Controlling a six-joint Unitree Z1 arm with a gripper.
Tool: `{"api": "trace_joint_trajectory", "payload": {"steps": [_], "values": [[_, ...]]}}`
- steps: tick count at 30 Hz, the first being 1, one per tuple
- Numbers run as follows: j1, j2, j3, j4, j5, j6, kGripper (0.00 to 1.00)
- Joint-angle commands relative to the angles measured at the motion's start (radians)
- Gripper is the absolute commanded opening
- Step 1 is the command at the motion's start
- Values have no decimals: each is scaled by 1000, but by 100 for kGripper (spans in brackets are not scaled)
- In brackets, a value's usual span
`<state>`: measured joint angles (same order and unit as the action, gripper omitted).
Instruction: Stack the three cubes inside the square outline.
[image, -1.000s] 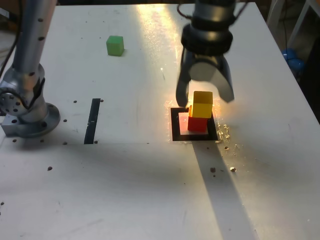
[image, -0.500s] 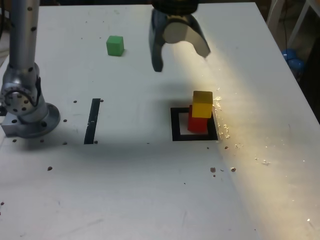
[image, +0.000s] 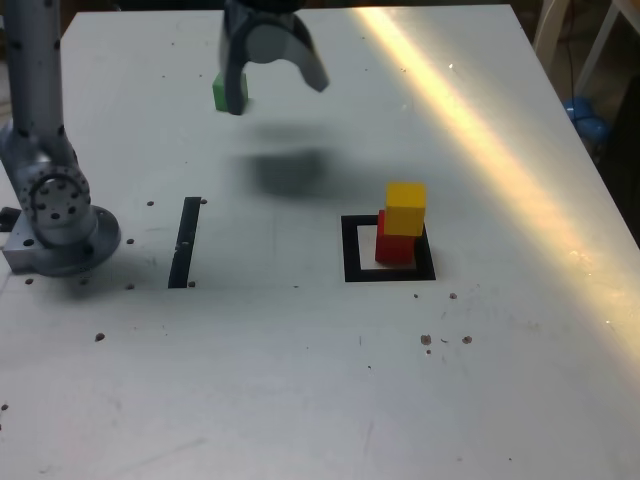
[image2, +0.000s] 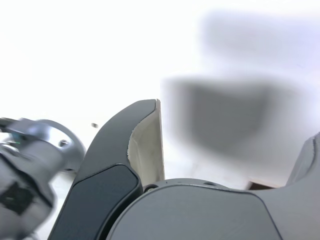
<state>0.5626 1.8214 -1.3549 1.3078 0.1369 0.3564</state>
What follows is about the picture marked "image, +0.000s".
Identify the green cube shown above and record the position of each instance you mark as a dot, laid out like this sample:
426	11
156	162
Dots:
219	95

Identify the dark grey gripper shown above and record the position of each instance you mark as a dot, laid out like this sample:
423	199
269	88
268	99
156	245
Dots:
250	20

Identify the red cube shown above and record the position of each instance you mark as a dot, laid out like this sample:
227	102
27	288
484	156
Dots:
392	250

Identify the blue rounded object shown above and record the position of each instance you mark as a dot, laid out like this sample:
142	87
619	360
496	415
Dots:
585	120

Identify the white metal frame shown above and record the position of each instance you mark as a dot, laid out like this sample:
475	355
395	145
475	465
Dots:
547	25

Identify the black tape strip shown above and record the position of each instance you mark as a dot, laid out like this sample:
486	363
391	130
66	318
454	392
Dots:
184	240

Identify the yellow cube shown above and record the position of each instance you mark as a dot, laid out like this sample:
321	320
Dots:
405	210

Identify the black tape square outline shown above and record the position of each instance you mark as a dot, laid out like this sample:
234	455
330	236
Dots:
350	260

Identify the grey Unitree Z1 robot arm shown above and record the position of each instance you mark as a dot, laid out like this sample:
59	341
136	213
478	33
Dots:
35	75

